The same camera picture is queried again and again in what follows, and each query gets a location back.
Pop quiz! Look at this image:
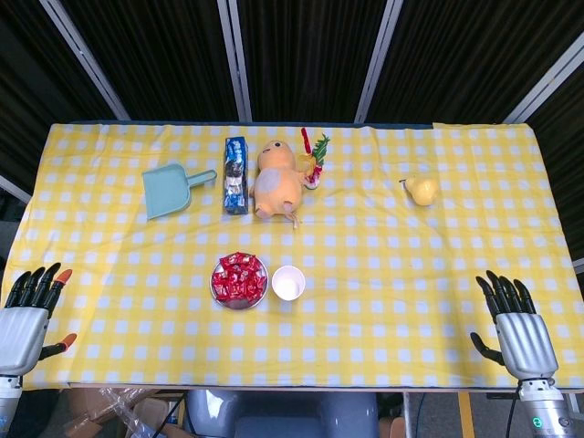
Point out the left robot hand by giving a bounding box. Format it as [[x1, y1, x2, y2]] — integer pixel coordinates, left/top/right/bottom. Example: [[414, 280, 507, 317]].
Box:
[[0, 262, 78, 378]]

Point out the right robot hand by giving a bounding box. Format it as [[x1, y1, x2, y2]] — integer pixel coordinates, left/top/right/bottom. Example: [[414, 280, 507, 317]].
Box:
[[469, 269, 560, 381]]

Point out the white paper cup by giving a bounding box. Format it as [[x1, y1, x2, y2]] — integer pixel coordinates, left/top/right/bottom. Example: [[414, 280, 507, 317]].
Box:
[[271, 265, 306, 302]]

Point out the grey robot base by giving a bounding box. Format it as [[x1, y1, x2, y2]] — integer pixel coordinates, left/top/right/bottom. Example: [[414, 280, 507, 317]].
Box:
[[184, 390, 380, 438]]

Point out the round metal plate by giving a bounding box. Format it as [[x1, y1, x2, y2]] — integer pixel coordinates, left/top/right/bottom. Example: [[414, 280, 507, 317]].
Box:
[[210, 251, 269, 311]]

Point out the clear plastic bag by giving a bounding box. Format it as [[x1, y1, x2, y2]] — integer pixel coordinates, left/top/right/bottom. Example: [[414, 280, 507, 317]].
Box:
[[98, 387, 159, 438]]

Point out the metal table leg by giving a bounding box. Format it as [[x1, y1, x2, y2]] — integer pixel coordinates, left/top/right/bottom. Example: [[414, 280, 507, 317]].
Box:
[[401, 391, 414, 438]]

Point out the yellow white checked tablecloth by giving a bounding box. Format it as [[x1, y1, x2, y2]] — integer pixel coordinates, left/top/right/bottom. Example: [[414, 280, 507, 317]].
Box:
[[0, 121, 577, 392]]

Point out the yellow pear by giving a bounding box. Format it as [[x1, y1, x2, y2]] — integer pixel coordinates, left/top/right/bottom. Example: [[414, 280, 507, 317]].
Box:
[[399, 175, 440, 207]]

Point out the black pleated curtain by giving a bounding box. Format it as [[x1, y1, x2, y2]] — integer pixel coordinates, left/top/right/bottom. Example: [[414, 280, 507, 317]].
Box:
[[236, 0, 389, 123], [528, 90, 584, 275], [364, 0, 584, 124], [58, 0, 243, 122], [0, 0, 120, 183]]

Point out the teal plastic dustpan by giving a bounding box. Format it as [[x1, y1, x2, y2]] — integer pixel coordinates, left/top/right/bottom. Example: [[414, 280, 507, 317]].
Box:
[[141, 162, 218, 222]]

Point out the blue cookie package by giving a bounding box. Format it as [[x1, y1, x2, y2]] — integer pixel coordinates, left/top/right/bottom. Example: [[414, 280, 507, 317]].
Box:
[[222, 136, 251, 215]]

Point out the colourful feather shuttlecock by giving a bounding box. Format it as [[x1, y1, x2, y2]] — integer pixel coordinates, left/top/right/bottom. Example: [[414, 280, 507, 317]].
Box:
[[297, 127, 330, 191]]

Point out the orange plush toy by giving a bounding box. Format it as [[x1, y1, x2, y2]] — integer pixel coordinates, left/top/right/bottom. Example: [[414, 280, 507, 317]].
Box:
[[249, 139, 306, 229]]

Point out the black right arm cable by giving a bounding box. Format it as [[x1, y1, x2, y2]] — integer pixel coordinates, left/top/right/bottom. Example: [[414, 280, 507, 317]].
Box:
[[504, 387, 521, 438]]

